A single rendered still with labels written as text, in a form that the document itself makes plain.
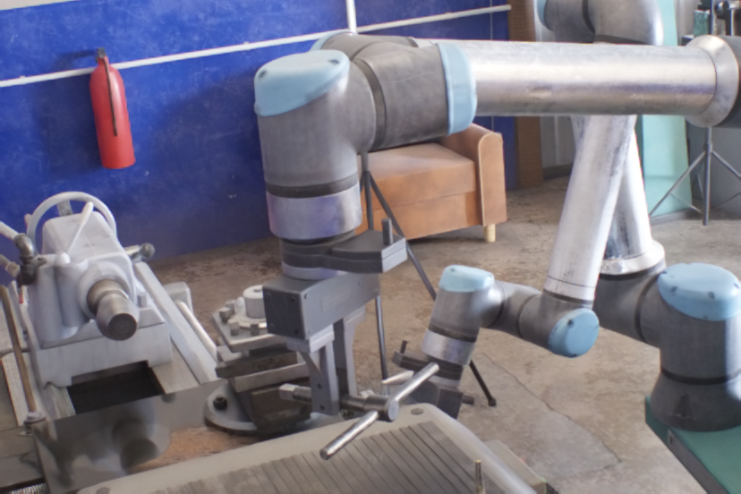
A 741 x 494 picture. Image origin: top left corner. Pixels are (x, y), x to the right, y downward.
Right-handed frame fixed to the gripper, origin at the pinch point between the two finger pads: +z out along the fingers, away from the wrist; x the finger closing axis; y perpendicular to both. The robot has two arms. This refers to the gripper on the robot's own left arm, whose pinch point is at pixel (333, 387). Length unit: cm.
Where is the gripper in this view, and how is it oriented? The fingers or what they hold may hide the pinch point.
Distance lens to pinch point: 129.2
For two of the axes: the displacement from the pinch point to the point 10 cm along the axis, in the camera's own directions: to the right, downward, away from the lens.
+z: 0.9, 9.5, 3.0
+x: -5.7, 3.0, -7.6
